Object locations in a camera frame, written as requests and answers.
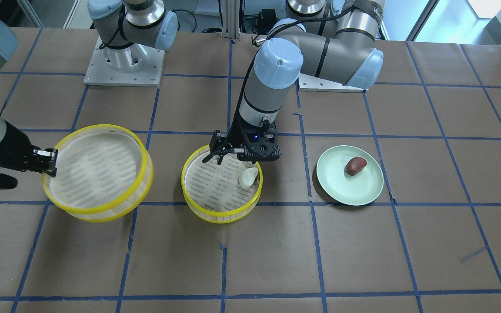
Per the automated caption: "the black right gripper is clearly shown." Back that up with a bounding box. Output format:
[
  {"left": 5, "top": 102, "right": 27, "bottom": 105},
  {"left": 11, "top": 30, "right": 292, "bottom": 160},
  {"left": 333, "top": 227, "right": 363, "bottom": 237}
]
[{"left": 0, "top": 123, "right": 58, "bottom": 190}]

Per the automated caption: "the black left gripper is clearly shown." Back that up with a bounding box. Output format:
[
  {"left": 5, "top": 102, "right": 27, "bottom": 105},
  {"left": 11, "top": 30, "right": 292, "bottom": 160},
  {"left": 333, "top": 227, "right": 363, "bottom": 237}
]
[{"left": 202, "top": 121, "right": 281, "bottom": 165}]

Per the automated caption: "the white steamed bun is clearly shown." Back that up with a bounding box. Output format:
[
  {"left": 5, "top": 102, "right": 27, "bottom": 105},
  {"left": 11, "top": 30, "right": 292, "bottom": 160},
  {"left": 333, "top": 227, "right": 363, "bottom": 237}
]
[{"left": 238, "top": 167, "right": 259, "bottom": 190}]

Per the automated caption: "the yellow rimmed steamer basket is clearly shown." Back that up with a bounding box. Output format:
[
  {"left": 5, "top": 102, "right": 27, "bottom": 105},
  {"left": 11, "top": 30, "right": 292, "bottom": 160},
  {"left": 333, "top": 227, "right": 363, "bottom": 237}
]
[{"left": 181, "top": 145, "right": 263, "bottom": 224}]

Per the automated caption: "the dark red bun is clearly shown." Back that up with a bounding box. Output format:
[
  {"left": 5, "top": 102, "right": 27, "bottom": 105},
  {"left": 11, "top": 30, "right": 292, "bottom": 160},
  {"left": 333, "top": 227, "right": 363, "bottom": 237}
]
[{"left": 345, "top": 156, "right": 367, "bottom": 176}]

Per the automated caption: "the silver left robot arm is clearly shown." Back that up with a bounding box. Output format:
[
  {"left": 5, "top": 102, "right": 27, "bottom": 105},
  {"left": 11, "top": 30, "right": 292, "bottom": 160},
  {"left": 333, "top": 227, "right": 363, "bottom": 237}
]
[{"left": 203, "top": 0, "right": 385, "bottom": 164}]

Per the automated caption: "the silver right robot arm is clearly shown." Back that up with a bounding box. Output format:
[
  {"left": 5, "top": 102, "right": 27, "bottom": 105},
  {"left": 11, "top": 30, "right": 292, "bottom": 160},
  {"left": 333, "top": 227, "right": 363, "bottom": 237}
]
[{"left": 0, "top": 27, "right": 230, "bottom": 187}]

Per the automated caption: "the light green plate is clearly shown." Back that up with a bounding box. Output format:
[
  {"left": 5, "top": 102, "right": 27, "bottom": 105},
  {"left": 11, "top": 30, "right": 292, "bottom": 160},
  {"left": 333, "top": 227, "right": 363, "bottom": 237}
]
[{"left": 316, "top": 145, "right": 384, "bottom": 206}]

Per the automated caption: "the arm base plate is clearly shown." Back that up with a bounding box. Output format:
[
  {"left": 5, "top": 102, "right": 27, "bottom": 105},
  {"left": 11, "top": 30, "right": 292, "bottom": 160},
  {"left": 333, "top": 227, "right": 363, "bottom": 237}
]
[
  {"left": 297, "top": 73, "right": 369, "bottom": 93},
  {"left": 83, "top": 38, "right": 166, "bottom": 87}
]

